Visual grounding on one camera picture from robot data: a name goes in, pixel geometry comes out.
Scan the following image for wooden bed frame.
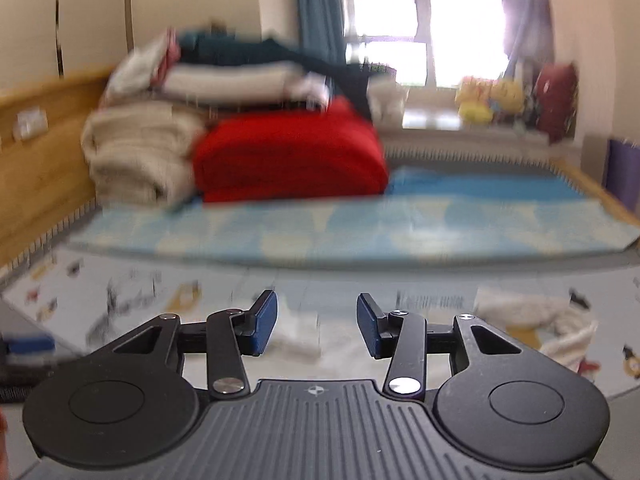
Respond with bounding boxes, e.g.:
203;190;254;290
550;157;640;241

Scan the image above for white small garment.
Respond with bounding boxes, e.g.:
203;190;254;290
474;287;600;358

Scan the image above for purple box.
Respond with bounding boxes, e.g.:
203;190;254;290
605;137;640;211

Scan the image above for white printed play mat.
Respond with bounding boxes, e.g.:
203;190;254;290
0;247;640;398

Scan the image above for beige folded blanket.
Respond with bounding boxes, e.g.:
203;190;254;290
81;102;208;211

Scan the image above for red folded blanket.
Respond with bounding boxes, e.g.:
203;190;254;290
192;96;391;204

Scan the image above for dark red cushion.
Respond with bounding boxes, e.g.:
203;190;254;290
532;62;579;145

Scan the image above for blue patterned mat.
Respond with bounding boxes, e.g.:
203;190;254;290
67;166;640;271

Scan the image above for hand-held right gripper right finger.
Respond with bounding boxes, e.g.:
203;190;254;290
356;292;543;402

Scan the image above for wooden bed headboard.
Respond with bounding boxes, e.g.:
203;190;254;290
0;65;118;266

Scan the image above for blue curtain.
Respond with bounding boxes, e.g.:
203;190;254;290
292;0;347;66

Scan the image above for window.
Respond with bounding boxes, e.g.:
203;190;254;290
340;0;511;88

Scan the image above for white folded blanket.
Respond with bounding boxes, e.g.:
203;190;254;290
102;32;331;111

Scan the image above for yellow plush toys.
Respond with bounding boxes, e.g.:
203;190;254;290
455;75;527;125

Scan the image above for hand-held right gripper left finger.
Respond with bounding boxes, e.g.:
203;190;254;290
100;290;278;402

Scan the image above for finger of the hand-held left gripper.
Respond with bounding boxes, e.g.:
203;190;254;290
1;336;56;367

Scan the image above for purple curtain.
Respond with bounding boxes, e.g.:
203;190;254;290
497;0;556;78

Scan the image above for dark teal folded cloth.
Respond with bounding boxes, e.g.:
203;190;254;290
177;30;396;111

